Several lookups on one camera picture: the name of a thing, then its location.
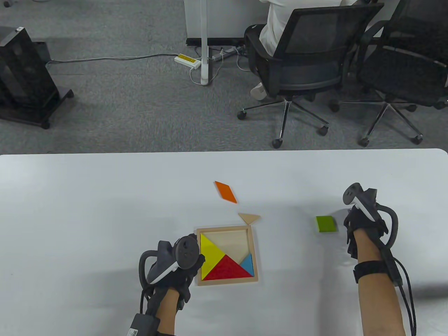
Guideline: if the person's left hand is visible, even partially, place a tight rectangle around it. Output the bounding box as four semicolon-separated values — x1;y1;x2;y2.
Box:
145;241;206;314

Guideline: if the person's right hand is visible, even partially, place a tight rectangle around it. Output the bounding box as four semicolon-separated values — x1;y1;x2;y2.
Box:
343;206;389;260

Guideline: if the green square tangram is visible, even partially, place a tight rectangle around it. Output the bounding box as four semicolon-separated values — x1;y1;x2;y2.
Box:
316;216;338;233

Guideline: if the yellow triangle tangram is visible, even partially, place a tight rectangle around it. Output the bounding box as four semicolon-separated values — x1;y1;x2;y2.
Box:
200;233;226;280

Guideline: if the red triangle tangram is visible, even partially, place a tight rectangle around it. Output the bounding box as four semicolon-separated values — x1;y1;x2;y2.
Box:
203;254;253;280

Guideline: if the wooden square tray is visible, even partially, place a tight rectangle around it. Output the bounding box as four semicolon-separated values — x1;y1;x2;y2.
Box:
195;226;259;287

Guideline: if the blue triangle tangram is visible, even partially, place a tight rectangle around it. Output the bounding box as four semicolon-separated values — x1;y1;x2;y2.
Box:
240;253;253;277

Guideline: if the orange parallelogram tangram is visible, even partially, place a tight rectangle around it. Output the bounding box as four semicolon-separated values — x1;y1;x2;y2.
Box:
214;181;238;204

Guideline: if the person's right forearm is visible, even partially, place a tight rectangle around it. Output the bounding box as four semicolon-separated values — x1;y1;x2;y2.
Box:
352;231;408;336

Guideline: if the grey left hand controller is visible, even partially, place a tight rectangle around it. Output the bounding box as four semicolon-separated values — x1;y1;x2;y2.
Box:
139;235;201;289

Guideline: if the grey hand controller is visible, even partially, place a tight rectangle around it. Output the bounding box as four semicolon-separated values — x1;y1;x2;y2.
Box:
139;235;201;289
342;183;399;249

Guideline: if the grey right hand controller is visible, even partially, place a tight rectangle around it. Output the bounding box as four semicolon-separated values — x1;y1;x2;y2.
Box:
342;183;399;249

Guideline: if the black right wrist sensor box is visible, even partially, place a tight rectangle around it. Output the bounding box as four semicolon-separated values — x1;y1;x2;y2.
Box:
353;245;404;287

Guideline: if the black wrist sensor box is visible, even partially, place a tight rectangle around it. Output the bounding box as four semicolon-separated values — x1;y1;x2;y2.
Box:
353;245;404;287
127;313;161;336

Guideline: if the black left wrist sensor box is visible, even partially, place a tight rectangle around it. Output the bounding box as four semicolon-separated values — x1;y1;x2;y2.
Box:
127;313;161;336

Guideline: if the black mesh office chair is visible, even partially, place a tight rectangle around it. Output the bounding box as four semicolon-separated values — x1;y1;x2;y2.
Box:
237;3;385;149
329;0;448;147

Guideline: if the grey power strip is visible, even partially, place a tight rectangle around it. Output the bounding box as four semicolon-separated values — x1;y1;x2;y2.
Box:
211;47;242;62

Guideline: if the white and yellow power strip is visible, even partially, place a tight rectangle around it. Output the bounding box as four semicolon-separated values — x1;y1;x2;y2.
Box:
174;53;202;69

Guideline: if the black wheeled cart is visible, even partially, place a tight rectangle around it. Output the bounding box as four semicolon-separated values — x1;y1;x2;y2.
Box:
0;89;75;130

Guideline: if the black desk crossbar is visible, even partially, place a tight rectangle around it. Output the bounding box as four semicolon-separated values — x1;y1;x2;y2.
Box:
186;37;246;46

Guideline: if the white desk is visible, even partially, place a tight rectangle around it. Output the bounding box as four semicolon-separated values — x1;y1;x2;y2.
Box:
184;0;270;86

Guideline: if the black computer tower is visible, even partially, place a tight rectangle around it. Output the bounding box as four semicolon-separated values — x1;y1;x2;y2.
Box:
0;26;59;107

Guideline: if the black left glove cable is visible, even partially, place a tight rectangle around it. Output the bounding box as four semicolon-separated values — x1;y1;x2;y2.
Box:
140;287;154;315

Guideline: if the black glove cable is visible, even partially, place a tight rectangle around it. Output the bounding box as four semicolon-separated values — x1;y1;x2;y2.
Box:
394;257;418;336
140;287;154;315

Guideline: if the black right glove cable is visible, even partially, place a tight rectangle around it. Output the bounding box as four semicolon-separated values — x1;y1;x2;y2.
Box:
394;257;418;336

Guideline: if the white floor cable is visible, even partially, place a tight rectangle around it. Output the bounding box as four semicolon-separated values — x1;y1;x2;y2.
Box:
190;45;252;85

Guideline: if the grey floor cable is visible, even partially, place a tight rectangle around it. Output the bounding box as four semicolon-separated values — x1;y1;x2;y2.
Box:
47;53;180;65

